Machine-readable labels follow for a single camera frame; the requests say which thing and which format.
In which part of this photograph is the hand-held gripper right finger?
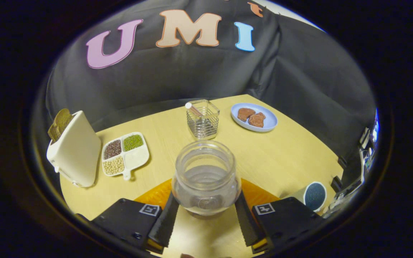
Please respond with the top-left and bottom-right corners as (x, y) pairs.
(234, 178), (325, 254)

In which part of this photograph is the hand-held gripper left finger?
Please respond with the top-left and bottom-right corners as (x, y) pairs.
(76, 179), (180, 253)

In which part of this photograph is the white cup blue inside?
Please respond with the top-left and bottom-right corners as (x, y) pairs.
(289, 181), (327, 212)

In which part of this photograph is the clear glass bottle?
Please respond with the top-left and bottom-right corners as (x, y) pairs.
(172, 140), (242, 217)

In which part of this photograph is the light wooden table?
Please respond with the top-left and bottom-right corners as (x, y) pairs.
(60, 94), (344, 258)

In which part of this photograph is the white divided grain dish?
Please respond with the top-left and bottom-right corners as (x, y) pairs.
(101, 132), (150, 181)

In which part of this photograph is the light blue plate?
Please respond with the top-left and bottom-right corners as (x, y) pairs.
(231, 103), (278, 133)

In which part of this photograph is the brown food piece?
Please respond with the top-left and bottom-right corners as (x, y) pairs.
(237, 107), (256, 122)
(248, 112), (266, 128)

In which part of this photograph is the clear ribbed glass holder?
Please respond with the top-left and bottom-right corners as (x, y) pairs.
(186, 99), (220, 140)

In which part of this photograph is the white toaster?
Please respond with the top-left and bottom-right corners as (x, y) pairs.
(46, 110), (101, 188)

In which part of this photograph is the pink white stick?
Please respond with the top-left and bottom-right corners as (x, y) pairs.
(185, 102), (204, 119)

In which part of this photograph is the grey desk equipment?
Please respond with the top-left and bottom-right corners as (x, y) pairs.
(358, 127), (372, 169)

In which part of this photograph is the brown toast slice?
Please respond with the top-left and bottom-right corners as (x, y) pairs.
(48, 109), (73, 143)

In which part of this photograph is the computer monitor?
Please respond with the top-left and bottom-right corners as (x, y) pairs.
(371, 109), (380, 144)

